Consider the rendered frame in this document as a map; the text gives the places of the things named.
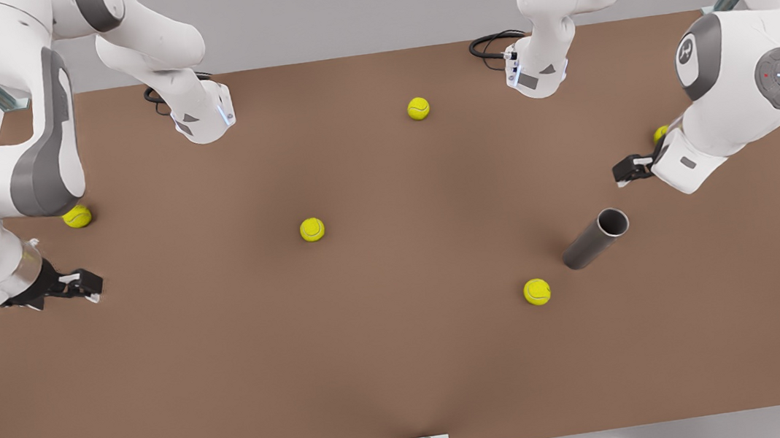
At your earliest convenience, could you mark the grey tennis tube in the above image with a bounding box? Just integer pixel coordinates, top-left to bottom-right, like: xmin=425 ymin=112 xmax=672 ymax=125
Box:
xmin=556 ymin=205 xmax=636 ymax=273

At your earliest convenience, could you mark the black cable loop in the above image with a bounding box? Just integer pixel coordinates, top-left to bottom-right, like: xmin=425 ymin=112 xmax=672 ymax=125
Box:
xmin=467 ymin=28 xmax=532 ymax=76
xmin=140 ymin=69 xmax=218 ymax=120

